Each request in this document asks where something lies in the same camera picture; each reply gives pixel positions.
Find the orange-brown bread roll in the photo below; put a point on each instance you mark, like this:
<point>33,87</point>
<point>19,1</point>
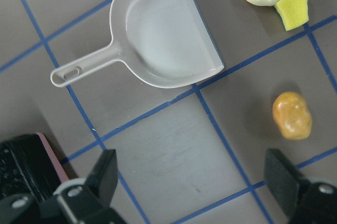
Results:
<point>292,116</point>

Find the bin with black bag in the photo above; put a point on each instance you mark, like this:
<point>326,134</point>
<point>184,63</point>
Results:
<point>29,165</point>

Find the beige plastic dustpan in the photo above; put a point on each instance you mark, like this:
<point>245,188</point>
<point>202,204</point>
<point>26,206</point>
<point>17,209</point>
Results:
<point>165,43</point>

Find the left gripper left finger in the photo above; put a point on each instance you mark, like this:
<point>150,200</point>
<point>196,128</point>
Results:
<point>88,201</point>

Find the yellow sponge piece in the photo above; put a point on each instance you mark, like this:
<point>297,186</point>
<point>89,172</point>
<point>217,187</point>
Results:
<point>293,13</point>

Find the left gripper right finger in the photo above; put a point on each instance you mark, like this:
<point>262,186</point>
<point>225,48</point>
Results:
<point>302,200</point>

